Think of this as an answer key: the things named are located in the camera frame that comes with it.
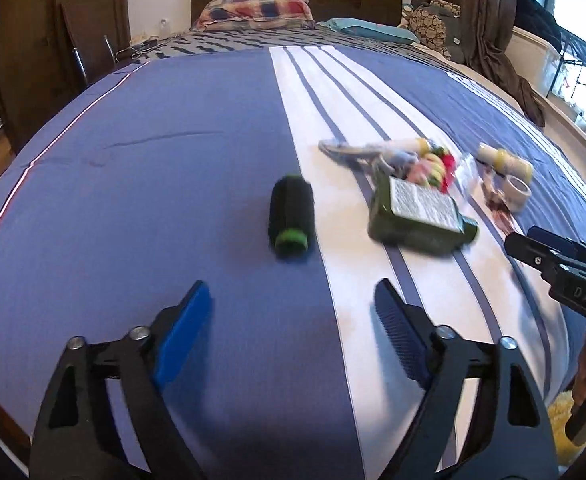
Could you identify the teal pillow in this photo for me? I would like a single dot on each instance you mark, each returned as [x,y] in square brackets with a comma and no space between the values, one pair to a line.
[368,29]

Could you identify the black jacket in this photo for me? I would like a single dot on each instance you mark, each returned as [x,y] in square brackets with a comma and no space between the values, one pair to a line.
[538,17]

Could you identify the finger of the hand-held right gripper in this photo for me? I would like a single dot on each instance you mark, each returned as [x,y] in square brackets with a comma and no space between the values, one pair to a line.
[528,250]
[568,245]

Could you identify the clear plastic wrapper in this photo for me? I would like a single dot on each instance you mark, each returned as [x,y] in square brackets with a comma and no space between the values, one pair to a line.
[465,172]

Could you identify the red blue plaid pillow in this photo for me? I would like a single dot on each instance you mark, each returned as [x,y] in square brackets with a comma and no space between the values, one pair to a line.
[258,10]

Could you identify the blue white striped blanket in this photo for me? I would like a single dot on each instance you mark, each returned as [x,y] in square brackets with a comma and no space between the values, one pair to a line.
[148,170]

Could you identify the black and green hair roller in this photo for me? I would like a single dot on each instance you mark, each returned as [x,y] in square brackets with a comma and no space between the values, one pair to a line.
[293,215]

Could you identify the grey zebra patterned sheet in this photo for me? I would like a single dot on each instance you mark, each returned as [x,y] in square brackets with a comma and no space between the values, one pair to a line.
[223,42]

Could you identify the yellow fluffy slipper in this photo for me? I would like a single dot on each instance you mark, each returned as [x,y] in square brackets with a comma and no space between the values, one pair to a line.
[560,420]

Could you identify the dark wooden wardrobe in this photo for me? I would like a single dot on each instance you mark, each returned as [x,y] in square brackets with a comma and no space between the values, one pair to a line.
[33,35]

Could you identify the folded metal chair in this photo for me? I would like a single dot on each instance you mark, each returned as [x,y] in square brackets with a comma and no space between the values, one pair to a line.
[80,50]

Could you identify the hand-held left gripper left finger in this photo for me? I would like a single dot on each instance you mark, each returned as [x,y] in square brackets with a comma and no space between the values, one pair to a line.
[183,330]

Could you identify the white and yellow bottle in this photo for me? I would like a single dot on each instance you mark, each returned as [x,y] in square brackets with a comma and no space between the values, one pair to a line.
[505,160]

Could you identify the brown patterned cushion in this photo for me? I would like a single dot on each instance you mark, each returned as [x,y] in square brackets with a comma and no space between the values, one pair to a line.
[430,22]

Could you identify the white tape roll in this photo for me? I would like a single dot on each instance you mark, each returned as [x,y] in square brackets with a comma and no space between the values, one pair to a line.
[517,191]

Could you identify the brown curtain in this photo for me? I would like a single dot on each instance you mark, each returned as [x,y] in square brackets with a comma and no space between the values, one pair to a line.
[493,25]

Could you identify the white storage box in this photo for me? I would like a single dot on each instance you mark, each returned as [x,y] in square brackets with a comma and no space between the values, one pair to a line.
[533,60]

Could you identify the black metal rack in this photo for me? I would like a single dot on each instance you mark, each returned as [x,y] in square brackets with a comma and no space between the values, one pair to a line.
[585,70]

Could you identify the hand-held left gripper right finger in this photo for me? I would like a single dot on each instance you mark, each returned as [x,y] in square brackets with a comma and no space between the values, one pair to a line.
[398,330]

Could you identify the brown printed wrapper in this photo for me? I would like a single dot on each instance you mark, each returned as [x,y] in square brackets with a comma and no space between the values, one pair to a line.
[495,200]

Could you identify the colourful snack wrappers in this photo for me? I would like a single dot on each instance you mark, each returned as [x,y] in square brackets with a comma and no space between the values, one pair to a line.
[435,167]

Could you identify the dark grey cushion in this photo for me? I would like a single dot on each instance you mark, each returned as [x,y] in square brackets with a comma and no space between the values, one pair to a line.
[455,40]

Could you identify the green bottle with white label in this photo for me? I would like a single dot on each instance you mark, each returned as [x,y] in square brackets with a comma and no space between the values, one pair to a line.
[398,232]

